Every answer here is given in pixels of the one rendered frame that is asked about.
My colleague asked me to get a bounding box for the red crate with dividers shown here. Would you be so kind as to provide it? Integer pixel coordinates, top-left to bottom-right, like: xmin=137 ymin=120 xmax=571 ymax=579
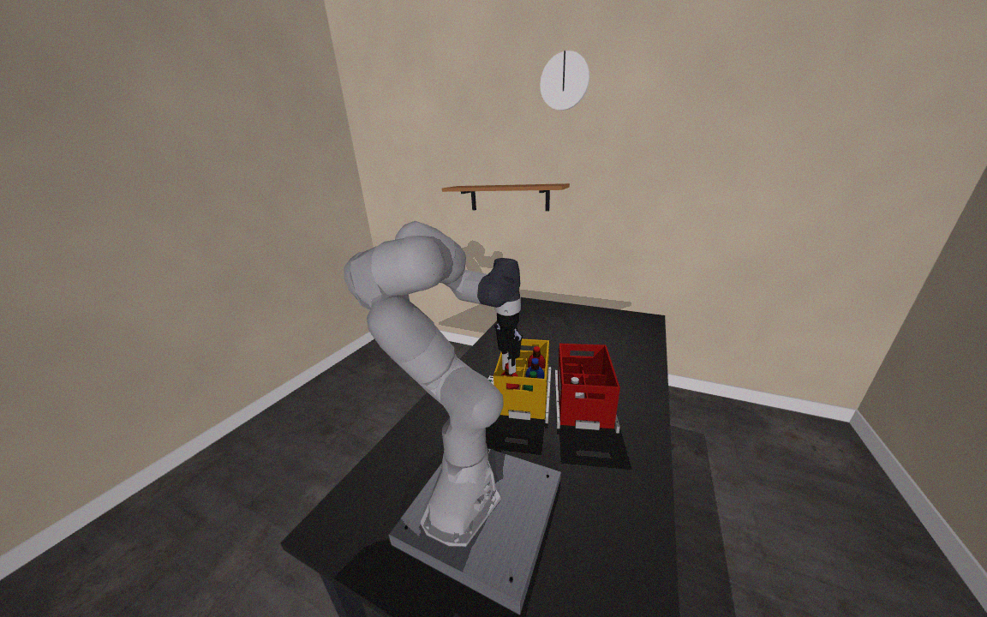
xmin=558 ymin=344 xmax=620 ymax=428

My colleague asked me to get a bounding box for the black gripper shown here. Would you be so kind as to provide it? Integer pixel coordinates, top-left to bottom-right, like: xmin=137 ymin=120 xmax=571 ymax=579
xmin=494 ymin=313 xmax=523 ymax=374

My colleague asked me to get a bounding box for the blue bottle with light blue label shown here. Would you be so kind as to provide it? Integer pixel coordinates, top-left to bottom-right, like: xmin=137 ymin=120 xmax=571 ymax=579
xmin=526 ymin=358 xmax=545 ymax=379

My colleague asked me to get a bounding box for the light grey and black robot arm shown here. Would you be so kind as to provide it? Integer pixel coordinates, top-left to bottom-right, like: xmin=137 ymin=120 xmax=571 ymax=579
xmin=344 ymin=221 xmax=521 ymax=547

